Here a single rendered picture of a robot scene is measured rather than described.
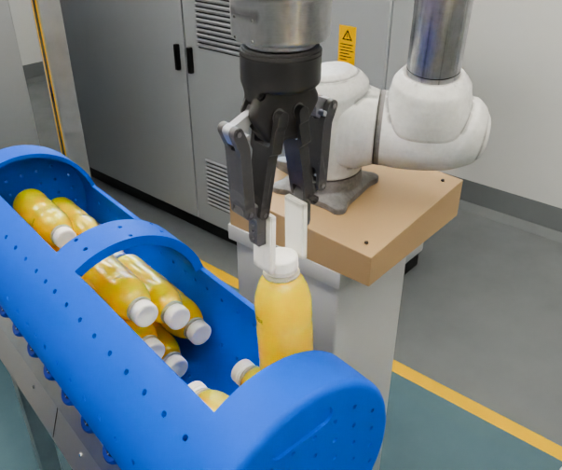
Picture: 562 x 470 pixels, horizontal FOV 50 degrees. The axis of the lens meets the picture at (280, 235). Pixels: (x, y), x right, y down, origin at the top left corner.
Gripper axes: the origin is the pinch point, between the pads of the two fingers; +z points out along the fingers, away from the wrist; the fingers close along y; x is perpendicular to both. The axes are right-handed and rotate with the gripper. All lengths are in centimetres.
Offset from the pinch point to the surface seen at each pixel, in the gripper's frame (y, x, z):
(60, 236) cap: 6, -52, 22
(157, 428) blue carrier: 16.8, -1.1, 18.5
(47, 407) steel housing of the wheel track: 18, -43, 49
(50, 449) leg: 11, -85, 104
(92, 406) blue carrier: 19.1, -13.7, 23.7
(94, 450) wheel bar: 17, -25, 44
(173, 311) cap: 0.7, -24.4, 24.6
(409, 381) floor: -113, -55, 137
